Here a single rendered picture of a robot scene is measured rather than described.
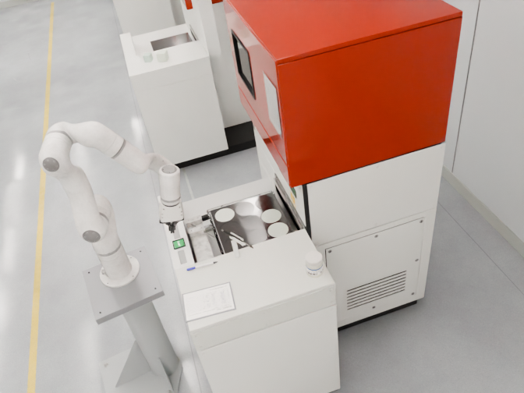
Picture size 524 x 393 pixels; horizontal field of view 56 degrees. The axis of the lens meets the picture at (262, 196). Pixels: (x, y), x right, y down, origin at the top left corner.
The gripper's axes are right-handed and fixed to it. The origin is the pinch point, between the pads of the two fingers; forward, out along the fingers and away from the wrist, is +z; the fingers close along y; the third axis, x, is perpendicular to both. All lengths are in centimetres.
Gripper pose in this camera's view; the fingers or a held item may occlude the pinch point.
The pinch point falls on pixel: (171, 228)
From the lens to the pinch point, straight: 223.1
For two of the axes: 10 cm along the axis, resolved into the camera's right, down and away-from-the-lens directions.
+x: 3.0, 6.0, -7.4
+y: -9.5, 1.3, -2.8
